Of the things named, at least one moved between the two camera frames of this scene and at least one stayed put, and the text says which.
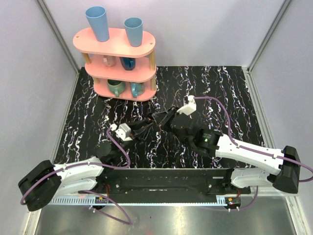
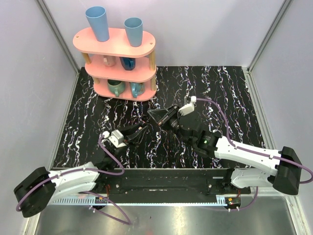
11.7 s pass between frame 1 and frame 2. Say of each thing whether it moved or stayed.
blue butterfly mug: stayed
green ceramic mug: stayed
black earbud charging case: moved
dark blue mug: stayed
